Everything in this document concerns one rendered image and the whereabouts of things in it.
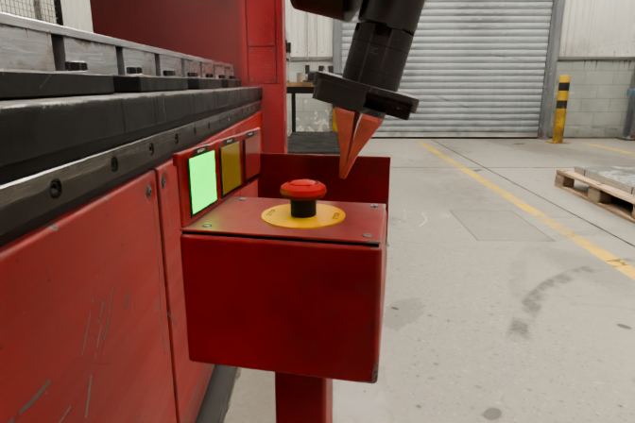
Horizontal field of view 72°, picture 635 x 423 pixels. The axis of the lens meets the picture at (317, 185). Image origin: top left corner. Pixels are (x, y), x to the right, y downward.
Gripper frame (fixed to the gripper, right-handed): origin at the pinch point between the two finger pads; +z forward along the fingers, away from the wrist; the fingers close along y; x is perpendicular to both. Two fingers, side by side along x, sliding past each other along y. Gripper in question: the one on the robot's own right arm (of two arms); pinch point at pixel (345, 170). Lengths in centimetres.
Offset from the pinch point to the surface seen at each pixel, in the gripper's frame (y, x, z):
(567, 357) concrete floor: -82, -96, 62
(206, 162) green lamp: 10.7, 10.9, 0.3
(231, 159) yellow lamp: 10.6, 5.4, 1.0
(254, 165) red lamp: 10.1, -1.5, 2.9
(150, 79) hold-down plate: 41, -30, 1
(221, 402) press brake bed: 18, -49, 83
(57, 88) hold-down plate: 34.8, -0.2, 0.6
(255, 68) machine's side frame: 63, -153, 3
